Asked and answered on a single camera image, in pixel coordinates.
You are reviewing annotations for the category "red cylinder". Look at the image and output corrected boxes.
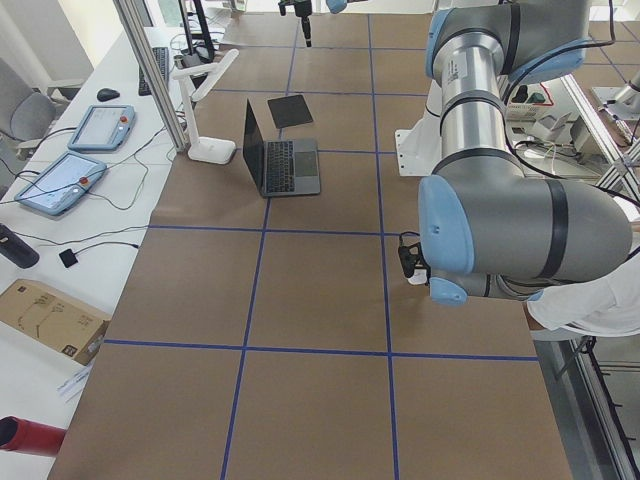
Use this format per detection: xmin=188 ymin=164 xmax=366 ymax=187
xmin=1 ymin=416 xmax=67 ymax=457

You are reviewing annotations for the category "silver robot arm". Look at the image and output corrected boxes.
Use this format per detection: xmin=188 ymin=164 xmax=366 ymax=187
xmin=418 ymin=1 xmax=632 ymax=306
xmin=278 ymin=0 xmax=358 ymax=47

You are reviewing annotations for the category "lower blue teach pendant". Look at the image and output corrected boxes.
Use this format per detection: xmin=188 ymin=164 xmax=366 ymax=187
xmin=14 ymin=151 xmax=107 ymax=216

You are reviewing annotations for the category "black desk mouse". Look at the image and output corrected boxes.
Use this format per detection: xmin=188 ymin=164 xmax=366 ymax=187
xmin=96 ymin=88 xmax=120 ymax=102

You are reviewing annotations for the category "grey office chair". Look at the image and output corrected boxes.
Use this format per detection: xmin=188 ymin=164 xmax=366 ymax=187
xmin=1 ymin=59 xmax=85 ymax=160

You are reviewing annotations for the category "grey laptop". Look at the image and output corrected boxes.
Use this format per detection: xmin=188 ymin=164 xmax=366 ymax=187
xmin=242 ymin=100 xmax=321 ymax=198

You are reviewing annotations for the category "blue teach pendant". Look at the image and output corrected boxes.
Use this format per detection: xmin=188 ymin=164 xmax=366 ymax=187
xmin=67 ymin=105 xmax=136 ymax=153
xmin=14 ymin=151 xmax=107 ymax=216

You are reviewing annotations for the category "white desk lamp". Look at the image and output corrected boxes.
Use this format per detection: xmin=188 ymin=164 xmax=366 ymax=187
xmin=173 ymin=49 xmax=239 ymax=165

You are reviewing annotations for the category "cardboard box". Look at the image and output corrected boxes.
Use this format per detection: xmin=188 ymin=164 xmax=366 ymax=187
xmin=1 ymin=279 xmax=111 ymax=365

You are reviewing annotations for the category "small black square device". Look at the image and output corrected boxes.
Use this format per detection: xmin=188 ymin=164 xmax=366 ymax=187
xmin=58 ymin=248 xmax=79 ymax=268

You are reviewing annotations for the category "person in white shirt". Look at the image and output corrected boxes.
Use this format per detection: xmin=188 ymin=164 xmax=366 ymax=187
xmin=522 ymin=197 xmax=640 ymax=337

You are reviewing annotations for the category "white computer mouse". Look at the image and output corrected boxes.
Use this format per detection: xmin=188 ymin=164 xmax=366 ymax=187
xmin=407 ymin=269 xmax=430 ymax=286

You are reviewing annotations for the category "aluminium frame post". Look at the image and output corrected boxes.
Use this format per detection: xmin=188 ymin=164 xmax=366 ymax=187
xmin=113 ymin=0 xmax=188 ymax=153

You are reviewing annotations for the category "black water bottle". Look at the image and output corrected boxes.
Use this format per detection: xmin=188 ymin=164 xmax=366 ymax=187
xmin=0 ymin=224 xmax=40 ymax=269

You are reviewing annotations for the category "black keyboard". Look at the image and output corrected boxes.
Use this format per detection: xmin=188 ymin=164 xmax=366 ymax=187
xmin=137 ymin=46 xmax=172 ymax=97

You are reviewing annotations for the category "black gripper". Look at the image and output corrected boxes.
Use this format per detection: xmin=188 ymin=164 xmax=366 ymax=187
xmin=397 ymin=231 xmax=431 ymax=282
xmin=278 ymin=0 xmax=313 ymax=47

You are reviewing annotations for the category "upper blue teach pendant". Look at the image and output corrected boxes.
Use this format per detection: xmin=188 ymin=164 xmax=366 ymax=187
xmin=67 ymin=105 xmax=136 ymax=153

